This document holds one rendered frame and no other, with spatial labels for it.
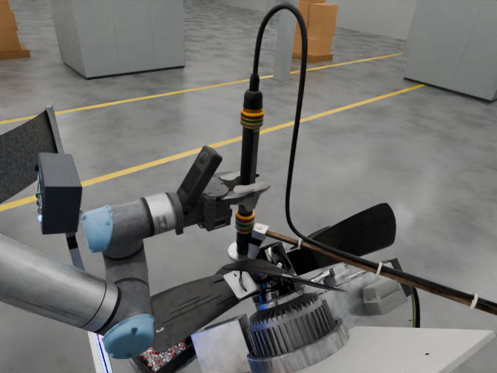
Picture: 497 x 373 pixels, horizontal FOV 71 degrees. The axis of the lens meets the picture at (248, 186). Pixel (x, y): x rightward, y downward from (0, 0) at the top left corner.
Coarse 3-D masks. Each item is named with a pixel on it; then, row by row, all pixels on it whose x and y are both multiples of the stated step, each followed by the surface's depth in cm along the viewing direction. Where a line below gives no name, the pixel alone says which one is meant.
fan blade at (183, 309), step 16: (176, 288) 91; (192, 288) 89; (208, 288) 89; (224, 288) 88; (160, 304) 86; (176, 304) 85; (192, 304) 84; (208, 304) 84; (224, 304) 84; (160, 320) 81; (176, 320) 80; (192, 320) 80; (208, 320) 80; (160, 336) 77; (176, 336) 76
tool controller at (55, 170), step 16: (48, 160) 124; (64, 160) 128; (48, 176) 115; (64, 176) 118; (48, 192) 111; (64, 192) 114; (80, 192) 116; (48, 208) 114; (64, 208) 116; (80, 208) 121; (48, 224) 116; (64, 224) 119
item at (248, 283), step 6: (228, 276) 92; (234, 276) 92; (246, 276) 92; (228, 282) 90; (234, 282) 90; (246, 282) 90; (252, 282) 90; (234, 288) 89; (240, 288) 89; (246, 288) 89; (252, 288) 89; (258, 288) 89; (240, 294) 87; (246, 294) 87
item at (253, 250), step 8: (256, 232) 78; (264, 232) 77; (248, 240) 79; (256, 240) 78; (232, 248) 85; (248, 248) 81; (256, 248) 81; (232, 256) 82; (240, 256) 83; (248, 256) 82; (256, 256) 83
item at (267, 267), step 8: (232, 264) 66; (240, 264) 66; (248, 264) 67; (256, 264) 68; (264, 264) 71; (272, 264) 75; (256, 272) 61; (264, 272) 61; (272, 272) 62; (280, 272) 65; (288, 272) 68; (296, 280) 80; (304, 280) 60; (320, 288) 69; (328, 288) 62; (336, 288) 61
